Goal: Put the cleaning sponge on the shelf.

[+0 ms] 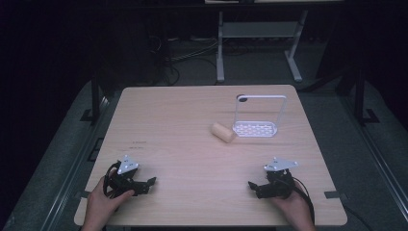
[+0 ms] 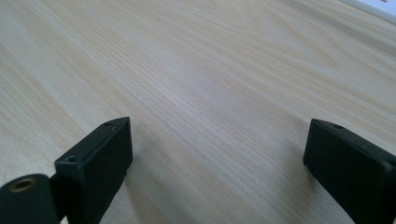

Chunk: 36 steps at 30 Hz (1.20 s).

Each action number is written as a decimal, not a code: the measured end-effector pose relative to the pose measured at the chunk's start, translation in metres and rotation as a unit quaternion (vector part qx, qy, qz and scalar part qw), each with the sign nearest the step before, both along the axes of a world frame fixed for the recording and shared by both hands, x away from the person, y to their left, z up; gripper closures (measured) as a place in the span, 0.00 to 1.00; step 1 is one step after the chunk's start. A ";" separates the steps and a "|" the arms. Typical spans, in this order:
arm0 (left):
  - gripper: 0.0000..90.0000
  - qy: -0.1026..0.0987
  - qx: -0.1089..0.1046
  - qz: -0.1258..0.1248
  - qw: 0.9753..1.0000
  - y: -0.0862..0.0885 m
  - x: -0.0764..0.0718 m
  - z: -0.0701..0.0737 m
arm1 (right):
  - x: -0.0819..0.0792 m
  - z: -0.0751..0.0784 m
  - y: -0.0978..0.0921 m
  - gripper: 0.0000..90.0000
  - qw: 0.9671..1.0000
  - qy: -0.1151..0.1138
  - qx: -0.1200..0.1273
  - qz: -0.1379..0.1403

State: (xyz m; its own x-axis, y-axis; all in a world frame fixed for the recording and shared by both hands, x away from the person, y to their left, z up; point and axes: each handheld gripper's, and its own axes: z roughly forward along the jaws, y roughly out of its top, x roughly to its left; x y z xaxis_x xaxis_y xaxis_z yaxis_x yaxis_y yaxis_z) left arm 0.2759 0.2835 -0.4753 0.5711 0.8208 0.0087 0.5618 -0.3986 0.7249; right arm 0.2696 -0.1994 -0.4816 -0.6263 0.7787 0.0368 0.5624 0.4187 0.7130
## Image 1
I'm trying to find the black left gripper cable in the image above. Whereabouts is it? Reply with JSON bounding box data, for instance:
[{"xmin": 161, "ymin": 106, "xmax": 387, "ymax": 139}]
[{"xmin": 102, "ymin": 161, "xmax": 122, "ymax": 199}]

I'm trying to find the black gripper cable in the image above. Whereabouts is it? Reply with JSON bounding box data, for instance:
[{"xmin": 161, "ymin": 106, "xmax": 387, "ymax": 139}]
[
  {"xmin": 102, "ymin": 161, "xmax": 122, "ymax": 199},
  {"xmin": 290, "ymin": 176, "xmax": 316, "ymax": 225}
]

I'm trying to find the person's right hand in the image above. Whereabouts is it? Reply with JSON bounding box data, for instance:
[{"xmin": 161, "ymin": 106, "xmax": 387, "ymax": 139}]
[{"xmin": 271, "ymin": 182, "xmax": 314, "ymax": 225}]

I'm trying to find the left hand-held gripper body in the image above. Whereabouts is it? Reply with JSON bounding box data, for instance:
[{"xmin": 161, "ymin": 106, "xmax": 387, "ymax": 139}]
[{"xmin": 105, "ymin": 154, "xmax": 149, "ymax": 198}]

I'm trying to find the beige cylindrical roll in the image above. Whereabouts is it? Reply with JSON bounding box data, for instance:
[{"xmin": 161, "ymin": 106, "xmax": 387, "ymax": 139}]
[{"xmin": 210, "ymin": 121, "xmax": 238, "ymax": 144}]

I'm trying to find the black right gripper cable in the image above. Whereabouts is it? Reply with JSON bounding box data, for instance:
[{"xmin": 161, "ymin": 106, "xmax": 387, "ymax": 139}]
[{"xmin": 290, "ymin": 176, "xmax": 316, "ymax": 225}]

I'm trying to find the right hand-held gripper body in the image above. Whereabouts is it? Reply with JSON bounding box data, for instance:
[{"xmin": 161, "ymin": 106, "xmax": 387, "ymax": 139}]
[{"xmin": 258, "ymin": 156, "xmax": 299, "ymax": 200}]

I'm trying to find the person's left hand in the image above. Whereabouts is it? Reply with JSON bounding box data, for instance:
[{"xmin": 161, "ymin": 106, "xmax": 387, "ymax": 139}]
[{"xmin": 82, "ymin": 175, "xmax": 136, "ymax": 227}]

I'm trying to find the white metal rack with handle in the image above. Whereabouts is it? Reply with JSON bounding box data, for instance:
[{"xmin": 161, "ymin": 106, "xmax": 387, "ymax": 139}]
[{"xmin": 232, "ymin": 93, "xmax": 288, "ymax": 139}]

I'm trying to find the black stand post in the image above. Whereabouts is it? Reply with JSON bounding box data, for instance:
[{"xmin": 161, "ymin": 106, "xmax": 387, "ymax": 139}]
[
  {"xmin": 351, "ymin": 65, "xmax": 381, "ymax": 127},
  {"xmin": 80, "ymin": 71, "xmax": 104, "ymax": 123}
]

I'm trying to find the white metal desk frame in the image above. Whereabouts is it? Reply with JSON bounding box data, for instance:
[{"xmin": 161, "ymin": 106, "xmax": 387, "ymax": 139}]
[{"xmin": 216, "ymin": 9, "xmax": 310, "ymax": 84}]

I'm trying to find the bundle of floor cables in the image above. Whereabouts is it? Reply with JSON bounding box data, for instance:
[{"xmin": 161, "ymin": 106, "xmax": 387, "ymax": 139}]
[{"xmin": 148, "ymin": 34, "xmax": 219, "ymax": 87}]

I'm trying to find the aluminium floor rail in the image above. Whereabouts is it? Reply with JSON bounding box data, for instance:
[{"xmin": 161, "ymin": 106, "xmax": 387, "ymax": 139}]
[
  {"xmin": 39, "ymin": 94, "xmax": 112, "ymax": 231},
  {"xmin": 338, "ymin": 94, "xmax": 408, "ymax": 222}
]

